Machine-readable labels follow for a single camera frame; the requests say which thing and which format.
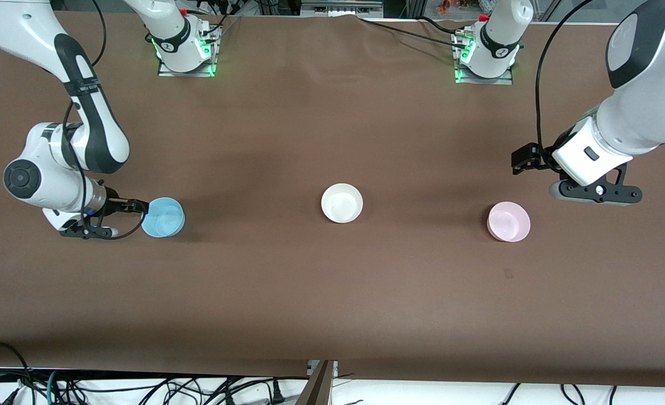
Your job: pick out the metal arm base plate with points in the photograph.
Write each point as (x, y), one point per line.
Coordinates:
(506, 80)
(166, 71)

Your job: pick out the light blue bowl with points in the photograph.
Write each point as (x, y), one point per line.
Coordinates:
(163, 219)

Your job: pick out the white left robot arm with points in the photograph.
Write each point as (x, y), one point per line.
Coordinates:
(641, 112)

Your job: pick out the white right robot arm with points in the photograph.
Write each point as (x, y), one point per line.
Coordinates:
(45, 180)

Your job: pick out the brown table cover sheet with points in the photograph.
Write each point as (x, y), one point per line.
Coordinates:
(332, 292)

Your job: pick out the light pink bowl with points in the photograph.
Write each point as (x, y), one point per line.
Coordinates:
(509, 221)

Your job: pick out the white bowl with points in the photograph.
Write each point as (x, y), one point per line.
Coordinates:
(341, 203)

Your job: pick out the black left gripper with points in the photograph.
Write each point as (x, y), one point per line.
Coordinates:
(530, 157)

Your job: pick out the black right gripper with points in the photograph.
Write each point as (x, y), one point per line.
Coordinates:
(116, 205)

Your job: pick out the black power plug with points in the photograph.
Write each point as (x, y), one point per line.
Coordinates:
(276, 392)

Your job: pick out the aluminium profile post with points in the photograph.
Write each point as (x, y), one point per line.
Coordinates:
(316, 388)

